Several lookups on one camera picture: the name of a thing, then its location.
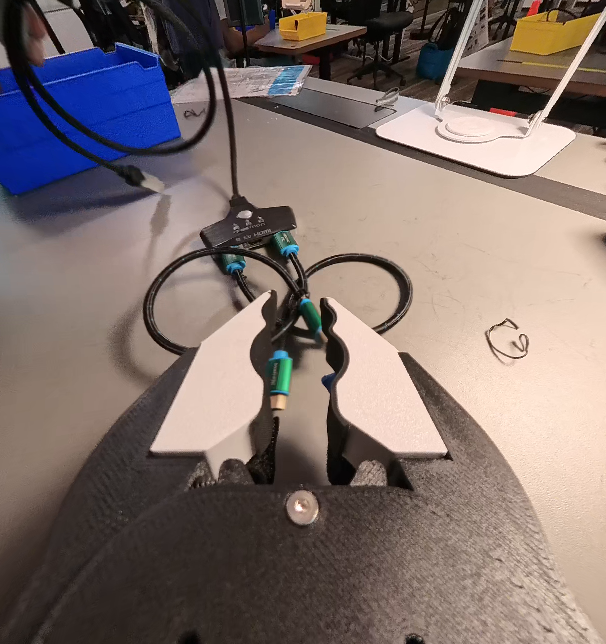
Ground yellow box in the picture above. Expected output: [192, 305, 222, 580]
[509, 10, 603, 56]

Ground black hdmi switch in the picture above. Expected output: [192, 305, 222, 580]
[200, 196, 298, 248]

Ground clear plastic bag blue label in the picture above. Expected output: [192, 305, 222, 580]
[171, 64, 313, 104]

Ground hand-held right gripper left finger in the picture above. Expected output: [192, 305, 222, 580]
[148, 291, 280, 485]

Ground dark grey desk panel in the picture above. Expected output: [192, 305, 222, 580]
[270, 78, 397, 129]

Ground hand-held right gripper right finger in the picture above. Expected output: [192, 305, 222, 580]
[319, 297, 452, 486]

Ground black office chair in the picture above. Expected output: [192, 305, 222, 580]
[346, 10, 414, 86]

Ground black braided switch cable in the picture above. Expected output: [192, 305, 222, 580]
[3, 0, 248, 202]

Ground small yellow bin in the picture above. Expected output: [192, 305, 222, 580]
[279, 11, 329, 41]

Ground braided hdmi cable green plugs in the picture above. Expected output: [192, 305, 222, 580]
[269, 229, 413, 348]

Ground blue trash bin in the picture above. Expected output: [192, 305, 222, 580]
[416, 43, 455, 81]

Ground white stand clear legs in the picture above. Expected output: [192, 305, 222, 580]
[376, 0, 606, 178]

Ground large blue plastic bin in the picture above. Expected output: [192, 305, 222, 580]
[0, 43, 181, 196]

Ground background work table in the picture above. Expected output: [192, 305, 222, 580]
[255, 24, 367, 68]
[456, 35, 606, 99]

